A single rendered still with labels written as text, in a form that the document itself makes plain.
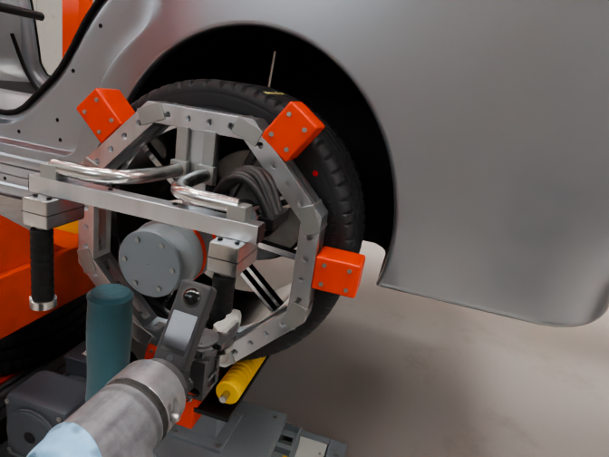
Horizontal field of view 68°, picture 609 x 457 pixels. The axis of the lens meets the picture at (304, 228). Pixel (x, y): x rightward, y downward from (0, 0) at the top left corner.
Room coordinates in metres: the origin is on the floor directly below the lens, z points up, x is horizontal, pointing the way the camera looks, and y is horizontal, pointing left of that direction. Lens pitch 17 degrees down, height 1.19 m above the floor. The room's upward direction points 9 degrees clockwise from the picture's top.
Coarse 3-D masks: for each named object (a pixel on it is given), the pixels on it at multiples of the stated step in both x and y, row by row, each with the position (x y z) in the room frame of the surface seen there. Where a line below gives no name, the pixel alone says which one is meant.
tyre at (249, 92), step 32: (160, 96) 1.00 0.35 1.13; (192, 96) 0.98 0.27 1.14; (224, 96) 0.97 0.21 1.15; (256, 96) 0.95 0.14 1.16; (288, 96) 1.11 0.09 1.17; (320, 160) 0.92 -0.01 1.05; (352, 160) 1.10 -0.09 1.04; (320, 192) 0.92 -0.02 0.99; (352, 192) 0.97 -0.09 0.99; (352, 224) 0.92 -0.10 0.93; (320, 320) 0.91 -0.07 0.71; (256, 352) 0.94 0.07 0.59
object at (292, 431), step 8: (288, 424) 1.21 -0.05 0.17; (288, 432) 1.20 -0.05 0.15; (296, 432) 1.20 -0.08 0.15; (280, 440) 1.13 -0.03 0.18; (288, 440) 1.13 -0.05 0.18; (296, 440) 1.15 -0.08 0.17; (280, 448) 1.11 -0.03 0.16; (288, 448) 1.11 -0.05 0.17; (296, 448) 1.17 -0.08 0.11; (272, 456) 1.09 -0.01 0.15; (280, 456) 1.10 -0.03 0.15; (288, 456) 1.08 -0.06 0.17
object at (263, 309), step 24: (144, 144) 1.01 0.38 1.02; (168, 144) 1.11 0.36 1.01; (144, 168) 1.09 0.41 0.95; (144, 192) 1.13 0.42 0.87; (120, 216) 1.04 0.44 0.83; (120, 240) 1.02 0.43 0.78; (264, 240) 0.98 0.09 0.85; (264, 288) 0.96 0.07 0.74; (288, 288) 1.10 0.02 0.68; (168, 312) 0.99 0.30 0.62; (264, 312) 0.99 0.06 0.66
